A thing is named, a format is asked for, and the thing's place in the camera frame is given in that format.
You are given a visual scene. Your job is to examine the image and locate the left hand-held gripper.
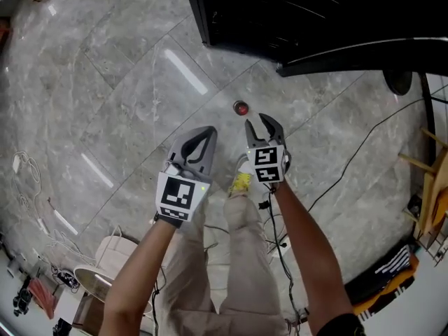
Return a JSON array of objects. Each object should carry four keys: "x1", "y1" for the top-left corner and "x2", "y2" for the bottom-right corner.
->
[{"x1": 155, "y1": 125, "x2": 218, "y2": 223}]

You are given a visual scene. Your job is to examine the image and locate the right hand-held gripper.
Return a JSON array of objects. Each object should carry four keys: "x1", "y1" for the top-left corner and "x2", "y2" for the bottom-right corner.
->
[{"x1": 244, "y1": 113, "x2": 292, "y2": 186}]

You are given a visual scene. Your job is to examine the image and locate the small red ball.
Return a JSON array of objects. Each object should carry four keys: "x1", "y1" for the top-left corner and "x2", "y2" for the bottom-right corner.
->
[{"x1": 232, "y1": 99, "x2": 251, "y2": 116}]

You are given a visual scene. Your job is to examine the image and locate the black cabinet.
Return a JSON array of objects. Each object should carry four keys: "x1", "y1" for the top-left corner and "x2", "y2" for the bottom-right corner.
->
[{"x1": 181, "y1": 0, "x2": 448, "y2": 78}]

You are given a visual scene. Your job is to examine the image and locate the person's right forearm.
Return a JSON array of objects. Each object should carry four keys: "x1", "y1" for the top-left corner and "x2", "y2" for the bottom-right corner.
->
[{"x1": 270, "y1": 180, "x2": 355, "y2": 329}]

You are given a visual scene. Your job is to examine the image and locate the person's left forearm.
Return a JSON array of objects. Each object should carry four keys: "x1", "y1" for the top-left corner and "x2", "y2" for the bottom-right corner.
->
[{"x1": 99, "y1": 218, "x2": 176, "y2": 336}]

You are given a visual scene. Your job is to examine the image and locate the white yellow-laced shoe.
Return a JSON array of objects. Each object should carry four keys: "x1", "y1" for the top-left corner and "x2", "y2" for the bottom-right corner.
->
[{"x1": 227, "y1": 154, "x2": 256, "y2": 198}]

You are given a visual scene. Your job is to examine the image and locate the black wrist band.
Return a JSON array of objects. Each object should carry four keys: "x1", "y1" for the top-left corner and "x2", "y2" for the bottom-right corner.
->
[{"x1": 153, "y1": 211, "x2": 185, "y2": 229}]

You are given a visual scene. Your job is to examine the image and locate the white power strip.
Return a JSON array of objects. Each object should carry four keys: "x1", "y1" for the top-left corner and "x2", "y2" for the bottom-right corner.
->
[{"x1": 268, "y1": 239, "x2": 291, "y2": 259}]

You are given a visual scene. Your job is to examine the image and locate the beige trousers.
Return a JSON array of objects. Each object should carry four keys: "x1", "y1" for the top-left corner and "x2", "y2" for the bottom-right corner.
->
[{"x1": 153, "y1": 187, "x2": 292, "y2": 336}]

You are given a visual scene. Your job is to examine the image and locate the round wooden stool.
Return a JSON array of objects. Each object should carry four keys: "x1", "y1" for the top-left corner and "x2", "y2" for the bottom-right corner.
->
[{"x1": 73, "y1": 264, "x2": 155, "y2": 315}]

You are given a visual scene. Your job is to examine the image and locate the wooden chair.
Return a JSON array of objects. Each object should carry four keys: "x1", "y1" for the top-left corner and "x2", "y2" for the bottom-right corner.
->
[{"x1": 398, "y1": 127, "x2": 448, "y2": 266}]

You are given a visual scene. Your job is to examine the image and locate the striped orange black bag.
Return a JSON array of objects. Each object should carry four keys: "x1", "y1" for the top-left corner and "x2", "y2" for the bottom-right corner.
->
[{"x1": 344, "y1": 245, "x2": 420, "y2": 322}]

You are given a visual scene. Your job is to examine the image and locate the black shirt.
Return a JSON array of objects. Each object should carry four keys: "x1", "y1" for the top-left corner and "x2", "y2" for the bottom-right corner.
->
[{"x1": 316, "y1": 312, "x2": 368, "y2": 336}]

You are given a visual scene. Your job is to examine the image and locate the red cloth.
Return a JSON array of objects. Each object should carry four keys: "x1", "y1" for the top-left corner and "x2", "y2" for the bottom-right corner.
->
[{"x1": 27, "y1": 277, "x2": 57, "y2": 320}]

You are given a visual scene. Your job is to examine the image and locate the red stool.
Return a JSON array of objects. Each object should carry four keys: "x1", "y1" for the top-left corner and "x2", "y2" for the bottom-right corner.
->
[{"x1": 0, "y1": 17, "x2": 13, "y2": 53}]

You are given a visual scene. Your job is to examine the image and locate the white coiled cable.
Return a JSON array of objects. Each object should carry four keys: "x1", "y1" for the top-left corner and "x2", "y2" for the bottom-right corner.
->
[{"x1": 11, "y1": 150, "x2": 99, "y2": 270}]

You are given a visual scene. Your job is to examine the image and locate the black tangled cables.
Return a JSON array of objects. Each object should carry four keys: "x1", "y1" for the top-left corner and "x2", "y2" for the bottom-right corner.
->
[{"x1": 51, "y1": 269, "x2": 82, "y2": 294}]

